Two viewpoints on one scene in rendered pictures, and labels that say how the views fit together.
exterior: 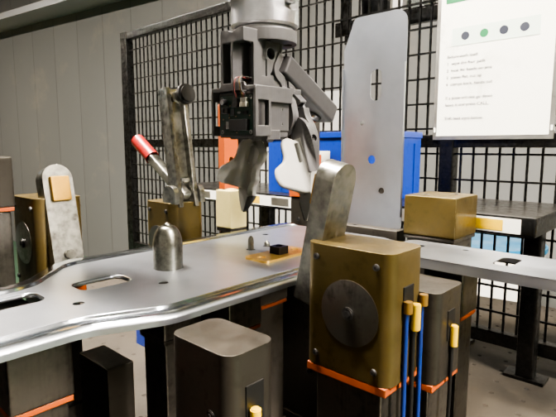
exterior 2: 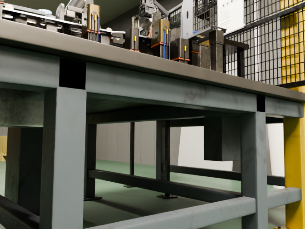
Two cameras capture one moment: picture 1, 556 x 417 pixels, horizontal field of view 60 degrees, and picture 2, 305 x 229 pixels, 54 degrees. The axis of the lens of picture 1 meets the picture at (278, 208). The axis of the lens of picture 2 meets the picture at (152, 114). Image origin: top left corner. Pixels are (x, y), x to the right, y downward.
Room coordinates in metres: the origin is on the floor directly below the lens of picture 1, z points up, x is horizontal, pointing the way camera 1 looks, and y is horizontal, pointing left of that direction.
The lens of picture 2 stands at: (-0.98, -0.44, 0.47)
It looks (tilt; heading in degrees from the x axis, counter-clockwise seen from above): 5 degrees up; 16
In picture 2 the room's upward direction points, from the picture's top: 1 degrees clockwise
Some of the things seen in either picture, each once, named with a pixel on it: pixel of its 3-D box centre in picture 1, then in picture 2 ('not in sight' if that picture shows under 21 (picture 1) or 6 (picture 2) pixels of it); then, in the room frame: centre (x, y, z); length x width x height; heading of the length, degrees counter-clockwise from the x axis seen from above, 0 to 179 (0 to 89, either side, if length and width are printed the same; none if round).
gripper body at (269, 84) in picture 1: (261, 88); (149, 6); (0.55, 0.02, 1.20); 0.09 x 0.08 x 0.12; 137
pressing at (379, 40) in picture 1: (371, 122); (186, 24); (0.79, -0.15, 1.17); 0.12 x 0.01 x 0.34; 47
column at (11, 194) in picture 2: not in sight; (36, 159); (0.72, 0.83, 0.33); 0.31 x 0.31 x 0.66; 56
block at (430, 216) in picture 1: (436, 309); (201, 67); (0.72, -0.25, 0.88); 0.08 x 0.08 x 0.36; 47
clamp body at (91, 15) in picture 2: not in sight; (91, 45); (0.18, 0.17, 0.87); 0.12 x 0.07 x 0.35; 47
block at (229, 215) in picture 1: (232, 301); not in sight; (0.75, 0.07, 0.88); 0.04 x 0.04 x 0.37; 47
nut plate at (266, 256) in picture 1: (279, 250); not in sight; (0.57, 0.00, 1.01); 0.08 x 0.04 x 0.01; 137
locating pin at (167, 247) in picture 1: (168, 251); not in sight; (0.51, 0.12, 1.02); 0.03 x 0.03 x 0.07
